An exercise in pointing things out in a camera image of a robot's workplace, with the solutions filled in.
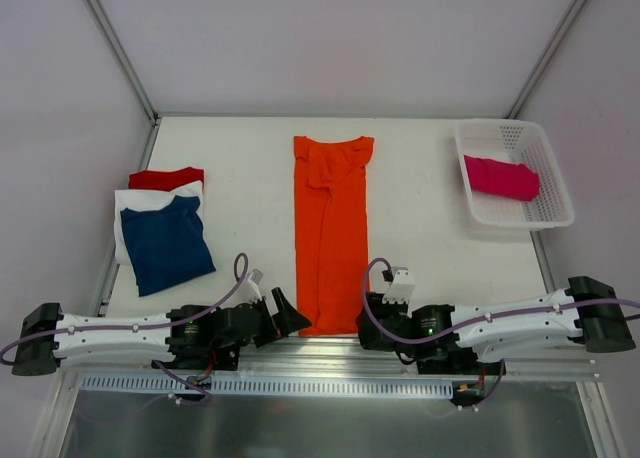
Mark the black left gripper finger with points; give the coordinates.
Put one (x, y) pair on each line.
(287, 319)
(271, 328)

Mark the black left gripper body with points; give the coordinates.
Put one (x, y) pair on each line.
(270, 323)

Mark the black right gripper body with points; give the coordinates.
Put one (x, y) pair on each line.
(370, 323)

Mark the orange t shirt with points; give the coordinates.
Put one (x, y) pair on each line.
(331, 232)

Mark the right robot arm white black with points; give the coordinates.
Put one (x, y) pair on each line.
(466, 340)

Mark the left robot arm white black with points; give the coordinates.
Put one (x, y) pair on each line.
(192, 337)

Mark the blue folded t shirt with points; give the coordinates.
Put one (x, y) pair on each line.
(166, 247)

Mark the white folded t shirt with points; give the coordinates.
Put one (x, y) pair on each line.
(148, 200)

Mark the red folded t shirt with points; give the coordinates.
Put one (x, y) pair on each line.
(165, 180)

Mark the pink t shirt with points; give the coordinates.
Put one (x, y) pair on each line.
(497, 178)

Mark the white plastic basket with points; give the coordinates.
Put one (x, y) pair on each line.
(515, 142)

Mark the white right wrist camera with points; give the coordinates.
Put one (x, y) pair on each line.
(401, 285)

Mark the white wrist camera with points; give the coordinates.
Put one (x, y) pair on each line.
(252, 285)
(401, 285)

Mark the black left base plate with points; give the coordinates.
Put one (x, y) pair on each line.
(206, 360)

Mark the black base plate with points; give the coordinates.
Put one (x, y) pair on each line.
(206, 360)
(459, 362)

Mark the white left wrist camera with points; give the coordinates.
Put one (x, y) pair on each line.
(252, 285)

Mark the aluminium mounting rail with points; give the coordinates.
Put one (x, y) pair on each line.
(343, 357)

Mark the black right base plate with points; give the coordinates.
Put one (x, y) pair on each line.
(459, 362)

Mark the white slotted cable duct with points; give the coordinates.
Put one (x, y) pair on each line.
(274, 386)

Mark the left aluminium frame post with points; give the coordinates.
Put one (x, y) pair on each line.
(116, 48)

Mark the aluminium frame post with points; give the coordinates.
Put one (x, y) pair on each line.
(116, 48)
(543, 63)

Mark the right aluminium frame post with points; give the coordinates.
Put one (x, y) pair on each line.
(543, 63)

